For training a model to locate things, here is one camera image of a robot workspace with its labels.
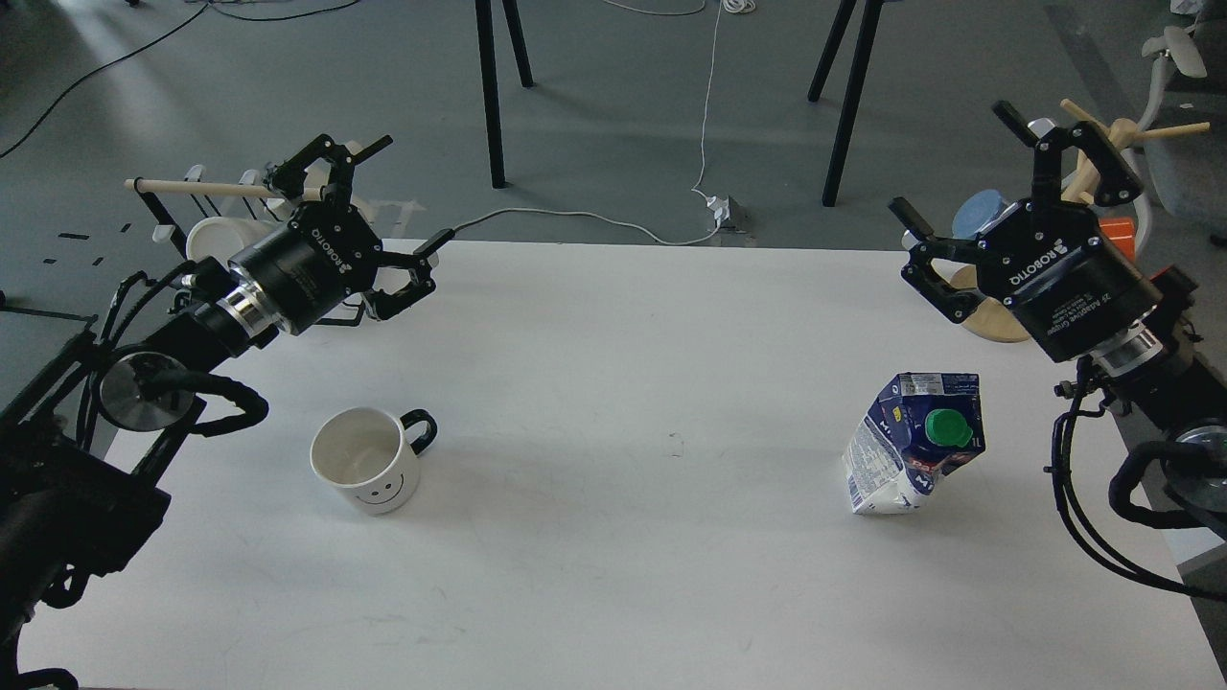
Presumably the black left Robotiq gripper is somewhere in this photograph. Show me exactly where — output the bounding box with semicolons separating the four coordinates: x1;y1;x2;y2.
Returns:
229;135;454;335

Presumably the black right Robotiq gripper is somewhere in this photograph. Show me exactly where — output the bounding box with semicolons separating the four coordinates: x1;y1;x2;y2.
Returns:
888;99;1162;363

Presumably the blue white milk carton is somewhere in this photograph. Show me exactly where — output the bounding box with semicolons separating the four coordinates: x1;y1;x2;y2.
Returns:
842;372;987;516

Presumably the white smiley face mug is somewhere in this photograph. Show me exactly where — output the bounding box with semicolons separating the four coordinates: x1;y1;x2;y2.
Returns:
310;406;438;516

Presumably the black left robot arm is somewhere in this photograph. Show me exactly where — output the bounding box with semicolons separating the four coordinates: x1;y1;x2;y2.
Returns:
1;134;455;689

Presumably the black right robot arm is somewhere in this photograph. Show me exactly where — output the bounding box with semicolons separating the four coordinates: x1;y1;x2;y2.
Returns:
890;101;1225;602

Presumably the blue mug on tree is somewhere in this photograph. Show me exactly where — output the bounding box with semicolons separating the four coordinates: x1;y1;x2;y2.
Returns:
951;189;1009;239

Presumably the orange mug on tree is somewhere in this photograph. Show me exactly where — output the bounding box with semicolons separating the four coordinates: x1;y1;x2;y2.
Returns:
1099;216;1137;263

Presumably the wooden mug tree stand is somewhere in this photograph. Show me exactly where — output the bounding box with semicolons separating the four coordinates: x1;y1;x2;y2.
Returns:
962;98;1214;343

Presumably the white mug lying in rack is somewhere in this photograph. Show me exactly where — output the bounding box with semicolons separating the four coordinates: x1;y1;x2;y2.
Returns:
185;216;275;264

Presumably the white office chair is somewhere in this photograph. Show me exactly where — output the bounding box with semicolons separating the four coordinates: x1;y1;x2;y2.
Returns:
1144;1;1226;248

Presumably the black table leg left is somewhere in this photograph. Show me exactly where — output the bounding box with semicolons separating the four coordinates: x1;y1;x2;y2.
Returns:
475;0;536;190

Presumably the black table leg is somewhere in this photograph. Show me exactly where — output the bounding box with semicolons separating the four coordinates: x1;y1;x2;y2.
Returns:
475;0;536;190
807;1;885;207

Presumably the black table leg right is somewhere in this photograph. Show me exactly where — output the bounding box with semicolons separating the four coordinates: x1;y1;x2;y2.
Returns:
807;1;885;207

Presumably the white power adapter plug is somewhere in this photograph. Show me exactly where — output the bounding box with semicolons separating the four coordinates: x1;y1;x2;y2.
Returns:
706;195;750;232

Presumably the black wire dish rack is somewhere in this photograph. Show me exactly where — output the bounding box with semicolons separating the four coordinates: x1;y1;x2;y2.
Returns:
125;163;384;327

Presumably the black floor cable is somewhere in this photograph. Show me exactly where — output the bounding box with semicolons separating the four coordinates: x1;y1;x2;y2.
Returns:
0;0;360;160

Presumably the white power cable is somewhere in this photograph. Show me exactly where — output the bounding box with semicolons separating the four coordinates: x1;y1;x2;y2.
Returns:
452;0;758;247

